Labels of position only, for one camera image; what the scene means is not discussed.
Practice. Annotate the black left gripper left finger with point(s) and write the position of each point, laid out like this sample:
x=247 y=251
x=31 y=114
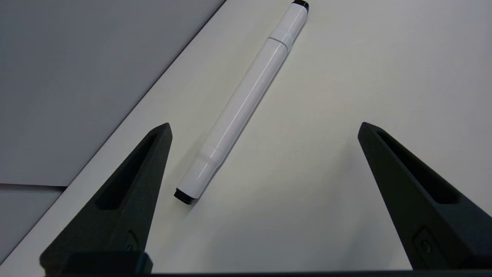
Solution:
x=115 y=227

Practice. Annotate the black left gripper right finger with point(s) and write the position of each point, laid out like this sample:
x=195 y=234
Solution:
x=423 y=227

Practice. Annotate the white marker with black caps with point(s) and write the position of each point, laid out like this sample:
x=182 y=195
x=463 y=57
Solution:
x=246 y=96

